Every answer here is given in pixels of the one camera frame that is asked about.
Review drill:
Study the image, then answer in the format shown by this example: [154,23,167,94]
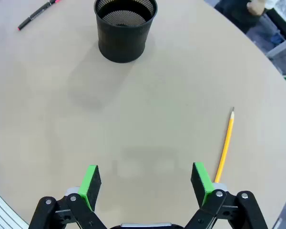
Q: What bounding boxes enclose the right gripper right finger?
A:
[183,162,269,229]

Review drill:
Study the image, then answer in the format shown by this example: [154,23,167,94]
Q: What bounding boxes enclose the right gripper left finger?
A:
[28,164,108,229]

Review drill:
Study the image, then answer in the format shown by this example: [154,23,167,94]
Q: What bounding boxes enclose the yellow wooden pencil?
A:
[214,106,235,184]

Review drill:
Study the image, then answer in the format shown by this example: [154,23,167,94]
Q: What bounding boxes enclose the black mesh pen holder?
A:
[94,0,158,64]

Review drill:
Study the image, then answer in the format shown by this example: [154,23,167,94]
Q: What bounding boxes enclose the person's left hand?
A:
[246,0,267,16]

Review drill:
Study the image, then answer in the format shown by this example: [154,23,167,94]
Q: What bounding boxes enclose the white slatted platform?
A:
[0,185,30,229]

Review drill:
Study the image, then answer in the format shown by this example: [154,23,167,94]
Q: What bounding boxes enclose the translucent grey plastic bin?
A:
[264,14,286,59]

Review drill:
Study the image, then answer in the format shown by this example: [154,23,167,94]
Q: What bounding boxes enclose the person in white shirt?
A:
[214,0,286,34]

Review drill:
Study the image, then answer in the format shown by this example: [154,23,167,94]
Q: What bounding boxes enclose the black marker pink caps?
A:
[17,0,63,31]

